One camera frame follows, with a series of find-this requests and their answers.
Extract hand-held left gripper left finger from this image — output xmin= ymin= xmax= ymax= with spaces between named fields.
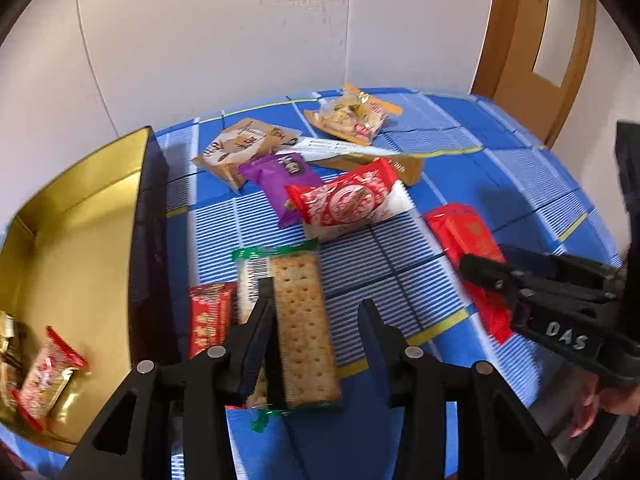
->
xmin=60 ymin=276 xmax=281 ymax=480

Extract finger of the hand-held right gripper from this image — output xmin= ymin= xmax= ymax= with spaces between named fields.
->
xmin=459 ymin=254 xmax=626 ymax=311
xmin=500 ymin=244 xmax=623 ymax=281

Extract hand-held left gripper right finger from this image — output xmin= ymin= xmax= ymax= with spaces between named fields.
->
xmin=357 ymin=299 xmax=571 ymax=480

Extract plain red snack packet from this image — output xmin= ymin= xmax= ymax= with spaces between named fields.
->
xmin=422 ymin=203 xmax=516 ymax=345

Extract clear cracker packet green ends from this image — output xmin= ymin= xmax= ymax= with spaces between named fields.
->
xmin=231 ymin=239 xmax=345 ymax=431

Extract red and white wafer packet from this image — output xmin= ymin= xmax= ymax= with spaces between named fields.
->
xmin=285 ymin=157 xmax=401 ymax=231

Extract long white and brown packet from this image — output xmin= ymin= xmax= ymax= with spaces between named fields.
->
xmin=274 ymin=136 xmax=425 ymax=187

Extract purple snack packet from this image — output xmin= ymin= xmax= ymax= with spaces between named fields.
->
xmin=238 ymin=152 xmax=326 ymax=230

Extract brown round pastry packet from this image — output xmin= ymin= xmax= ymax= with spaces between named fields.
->
xmin=192 ymin=118 xmax=301 ymax=192

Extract gold tin box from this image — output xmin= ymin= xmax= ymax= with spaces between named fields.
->
xmin=0 ymin=126 xmax=181 ymax=456

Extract clear orange-edged snack packet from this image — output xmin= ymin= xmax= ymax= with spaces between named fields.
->
xmin=303 ymin=84 xmax=404 ymax=147

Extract person's right hand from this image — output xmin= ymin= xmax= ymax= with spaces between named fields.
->
xmin=570 ymin=377 xmax=640 ymax=438

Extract small red patterned snack packet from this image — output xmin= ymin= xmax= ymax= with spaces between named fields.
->
xmin=187 ymin=281 xmax=239 ymax=361

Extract white snack packet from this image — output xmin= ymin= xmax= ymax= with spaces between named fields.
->
xmin=302 ymin=180 xmax=415 ymax=243

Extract small red and white packet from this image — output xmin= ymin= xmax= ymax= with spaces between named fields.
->
xmin=12 ymin=325 xmax=89 ymax=433

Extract wooden door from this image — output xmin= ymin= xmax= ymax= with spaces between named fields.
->
xmin=470 ymin=0 xmax=599 ymax=149

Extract gold foil snack packets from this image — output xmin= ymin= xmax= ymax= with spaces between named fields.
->
xmin=0 ymin=310 xmax=25 ymax=411

